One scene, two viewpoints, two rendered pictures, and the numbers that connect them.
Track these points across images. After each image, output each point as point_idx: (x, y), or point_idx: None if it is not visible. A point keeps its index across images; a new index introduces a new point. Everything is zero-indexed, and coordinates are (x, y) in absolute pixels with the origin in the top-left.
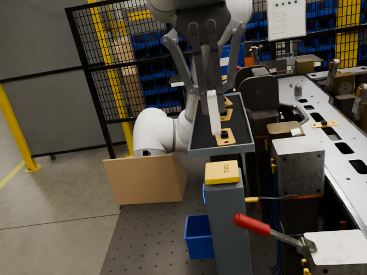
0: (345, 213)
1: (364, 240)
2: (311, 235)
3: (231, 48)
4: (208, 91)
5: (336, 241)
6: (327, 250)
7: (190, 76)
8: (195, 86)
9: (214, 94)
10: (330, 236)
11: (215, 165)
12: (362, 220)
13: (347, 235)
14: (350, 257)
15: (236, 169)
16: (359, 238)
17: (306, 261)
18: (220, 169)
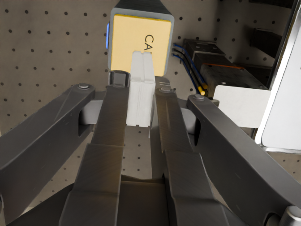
0: (293, 8)
1: (264, 104)
2: (221, 89)
3: (231, 208)
4: (133, 89)
5: (240, 101)
6: (226, 110)
7: (78, 116)
8: (96, 116)
9: (145, 121)
10: (239, 94)
11: (131, 32)
12: (299, 30)
13: (255, 96)
14: (239, 120)
15: (164, 55)
16: (263, 101)
17: (207, 87)
18: (139, 48)
